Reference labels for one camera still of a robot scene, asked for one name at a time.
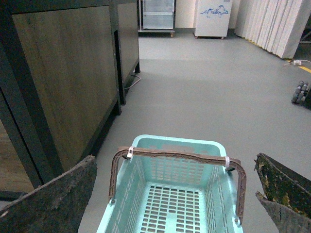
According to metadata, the light teal plastic basket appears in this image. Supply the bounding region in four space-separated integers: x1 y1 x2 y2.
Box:
97 134 243 233

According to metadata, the white chest freezer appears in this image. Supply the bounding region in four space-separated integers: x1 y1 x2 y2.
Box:
193 0 232 39

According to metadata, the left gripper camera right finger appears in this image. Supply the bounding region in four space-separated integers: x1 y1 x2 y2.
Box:
255 153 311 233

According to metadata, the glass door fridge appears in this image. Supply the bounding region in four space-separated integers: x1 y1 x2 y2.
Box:
138 0 176 38

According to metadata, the dark wooden display cabinet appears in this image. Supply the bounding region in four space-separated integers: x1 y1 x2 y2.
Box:
0 0 140 200

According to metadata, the white cable on floor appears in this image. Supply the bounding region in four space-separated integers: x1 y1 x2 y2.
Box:
124 74 142 90

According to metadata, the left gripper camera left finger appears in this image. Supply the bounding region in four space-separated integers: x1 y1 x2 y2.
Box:
0 155 97 233

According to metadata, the white folding partition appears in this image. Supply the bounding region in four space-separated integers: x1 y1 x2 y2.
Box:
234 0 311 59

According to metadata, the brown basket handle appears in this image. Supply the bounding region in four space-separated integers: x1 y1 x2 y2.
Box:
108 147 247 224

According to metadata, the white power strip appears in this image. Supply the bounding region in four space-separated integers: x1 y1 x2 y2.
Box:
283 59 311 67

